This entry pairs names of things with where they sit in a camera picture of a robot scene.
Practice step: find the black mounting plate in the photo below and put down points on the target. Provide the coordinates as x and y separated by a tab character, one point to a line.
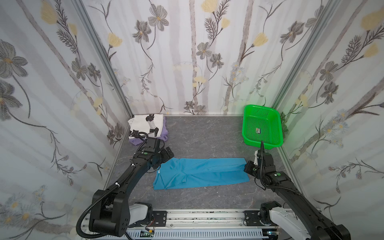
253	219
159	219

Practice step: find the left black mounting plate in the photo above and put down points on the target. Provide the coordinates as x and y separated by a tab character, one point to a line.
159	219

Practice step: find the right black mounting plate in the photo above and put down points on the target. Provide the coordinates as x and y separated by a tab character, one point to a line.
253	219

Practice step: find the white slotted cable duct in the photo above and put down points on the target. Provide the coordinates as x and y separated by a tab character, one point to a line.
204	234

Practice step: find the green plastic basket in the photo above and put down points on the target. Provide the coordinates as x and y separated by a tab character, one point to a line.
262	125

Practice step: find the teal blue t-shirt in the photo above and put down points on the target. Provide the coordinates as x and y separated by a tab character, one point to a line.
197	173

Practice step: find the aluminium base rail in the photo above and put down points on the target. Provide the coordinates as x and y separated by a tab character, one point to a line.
202	219

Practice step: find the purple folded t-shirt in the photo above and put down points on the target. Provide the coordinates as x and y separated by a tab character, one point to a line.
163	136

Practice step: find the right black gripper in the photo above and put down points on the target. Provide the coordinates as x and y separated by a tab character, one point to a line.
263	156

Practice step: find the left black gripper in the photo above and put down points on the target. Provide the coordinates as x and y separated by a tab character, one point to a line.
144	133

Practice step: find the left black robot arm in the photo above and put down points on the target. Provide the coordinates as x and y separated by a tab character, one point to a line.
110	212

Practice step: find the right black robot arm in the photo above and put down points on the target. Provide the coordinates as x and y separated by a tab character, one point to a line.
307	222

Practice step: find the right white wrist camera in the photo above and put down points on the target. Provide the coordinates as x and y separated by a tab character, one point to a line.
256	158

